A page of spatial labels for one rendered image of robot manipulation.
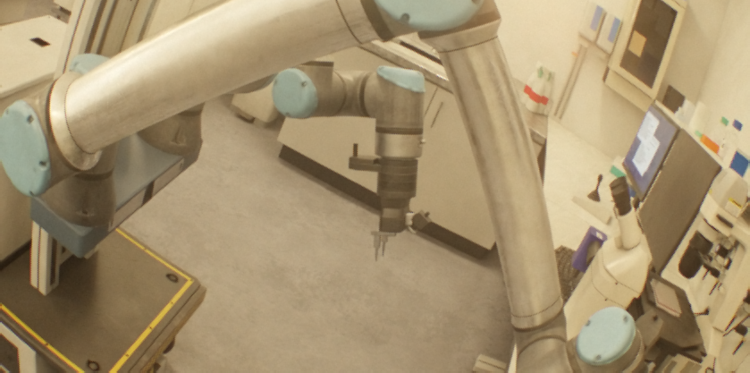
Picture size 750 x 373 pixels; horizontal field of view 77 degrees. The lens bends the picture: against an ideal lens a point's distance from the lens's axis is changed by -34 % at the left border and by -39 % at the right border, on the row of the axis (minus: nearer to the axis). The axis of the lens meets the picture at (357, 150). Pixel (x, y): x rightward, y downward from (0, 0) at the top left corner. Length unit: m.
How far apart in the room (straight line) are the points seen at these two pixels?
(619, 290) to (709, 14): 3.00
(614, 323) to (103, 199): 0.86
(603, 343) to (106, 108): 0.72
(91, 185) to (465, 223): 2.56
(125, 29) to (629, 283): 1.20
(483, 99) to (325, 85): 0.53
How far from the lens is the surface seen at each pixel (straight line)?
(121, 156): 1.39
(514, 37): 3.80
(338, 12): 0.67
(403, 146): 1.34
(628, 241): 1.24
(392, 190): 1.36
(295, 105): 1.28
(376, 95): 1.35
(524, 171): 0.85
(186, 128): 1.49
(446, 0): 0.65
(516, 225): 0.87
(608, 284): 1.22
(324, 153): 3.47
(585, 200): 2.45
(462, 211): 3.38
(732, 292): 1.40
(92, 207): 1.10
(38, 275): 1.51
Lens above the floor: 1.34
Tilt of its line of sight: 19 degrees down
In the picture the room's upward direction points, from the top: 24 degrees clockwise
